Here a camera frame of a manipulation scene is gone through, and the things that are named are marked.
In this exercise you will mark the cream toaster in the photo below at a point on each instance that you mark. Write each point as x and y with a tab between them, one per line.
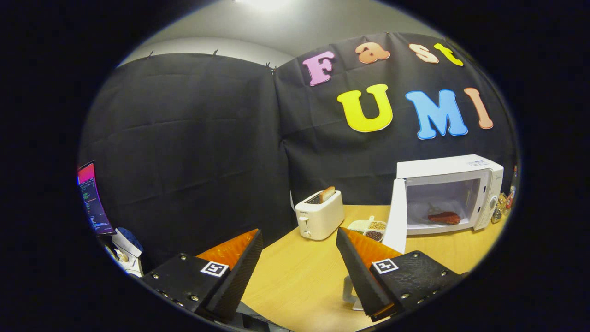
322	216

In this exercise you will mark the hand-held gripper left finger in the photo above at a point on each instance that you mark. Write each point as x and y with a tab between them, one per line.
239	276

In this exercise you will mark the brown meat piece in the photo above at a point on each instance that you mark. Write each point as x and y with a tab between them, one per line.
445	218

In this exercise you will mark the white and blue object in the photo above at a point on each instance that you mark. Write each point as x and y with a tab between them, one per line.
124	244

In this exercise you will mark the white toaster oven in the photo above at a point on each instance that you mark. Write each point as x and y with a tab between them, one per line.
442	166

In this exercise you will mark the white divided bean tray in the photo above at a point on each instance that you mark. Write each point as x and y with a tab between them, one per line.
375	226

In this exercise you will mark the toast slice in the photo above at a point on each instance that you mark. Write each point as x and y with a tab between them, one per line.
327	193

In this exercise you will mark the clear plastic water bottle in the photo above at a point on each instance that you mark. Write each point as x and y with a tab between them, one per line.
510	198

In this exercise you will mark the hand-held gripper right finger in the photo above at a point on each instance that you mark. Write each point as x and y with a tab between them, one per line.
362	276

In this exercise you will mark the computer monitor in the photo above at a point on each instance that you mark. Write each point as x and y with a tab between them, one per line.
92	198

